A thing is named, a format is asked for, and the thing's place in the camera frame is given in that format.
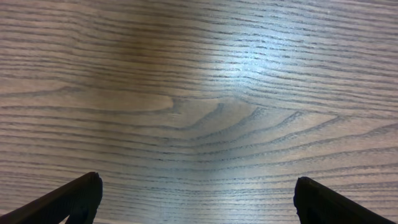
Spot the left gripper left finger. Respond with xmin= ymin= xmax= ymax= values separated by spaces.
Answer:
xmin=1 ymin=172 xmax=103 ymax=224

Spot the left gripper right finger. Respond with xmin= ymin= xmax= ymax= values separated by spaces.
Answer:
xmin=293 ymin=177 xmax=394 ymax=224

